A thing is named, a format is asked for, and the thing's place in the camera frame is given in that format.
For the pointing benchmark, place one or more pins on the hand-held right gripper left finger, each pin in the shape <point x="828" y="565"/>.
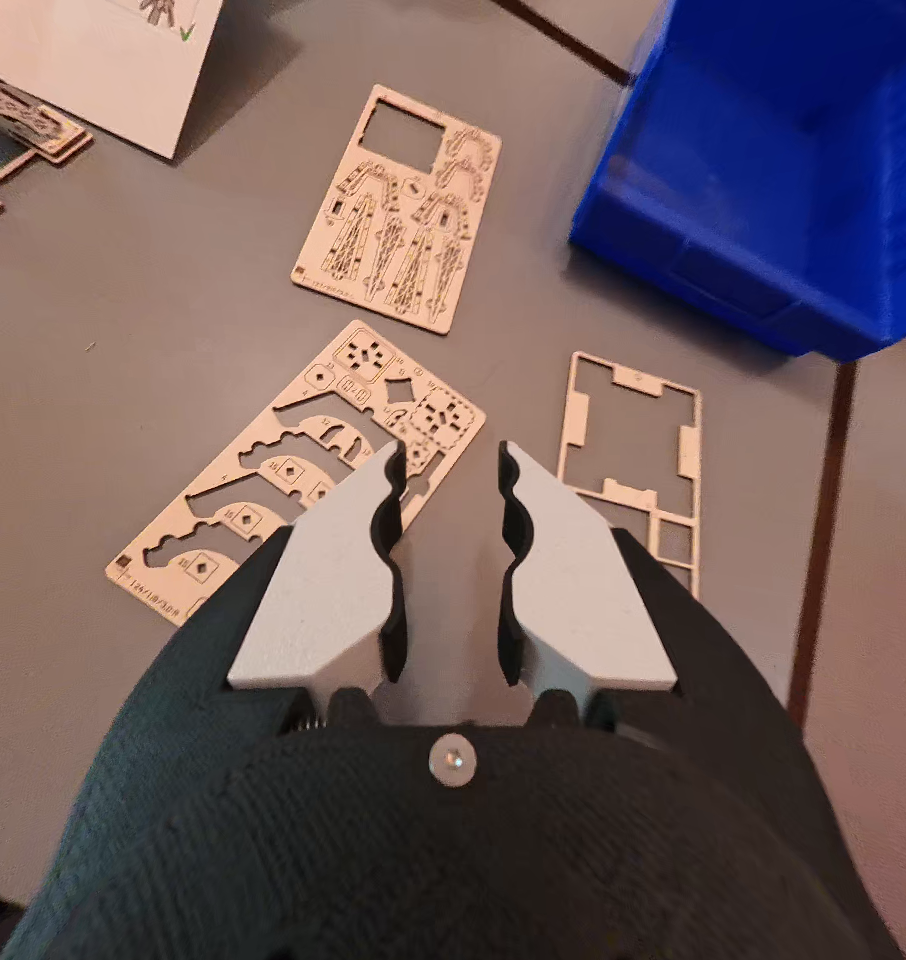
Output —
<point x="310" y="600"/>

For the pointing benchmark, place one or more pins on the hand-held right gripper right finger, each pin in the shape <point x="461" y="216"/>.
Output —
<point x="588" y="600"/>

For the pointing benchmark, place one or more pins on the wooden arch puzzle sheet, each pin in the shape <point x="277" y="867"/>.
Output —
<point x="423" y="371"/>

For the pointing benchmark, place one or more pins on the grey desk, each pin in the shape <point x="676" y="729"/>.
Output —
<point x="595" y="22"/>
<point x="160" y="337"/>
<point x="888" y="562"/>

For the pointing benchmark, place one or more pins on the wooden tower puzzle sheet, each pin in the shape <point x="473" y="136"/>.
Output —
<point x="319" y="255"/>

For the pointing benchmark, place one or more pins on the blue plastic bin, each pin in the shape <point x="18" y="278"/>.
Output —
<point x="760" y="187"/>

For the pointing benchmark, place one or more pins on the wooden tower model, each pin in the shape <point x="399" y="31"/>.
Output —
<point x="25" y="112"/>

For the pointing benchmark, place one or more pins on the white instruction booklet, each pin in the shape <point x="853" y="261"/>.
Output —
<point x="108" y="67"/>

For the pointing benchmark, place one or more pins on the empty wooden frame sheet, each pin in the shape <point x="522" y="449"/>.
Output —
<point x="637" y="379"/>

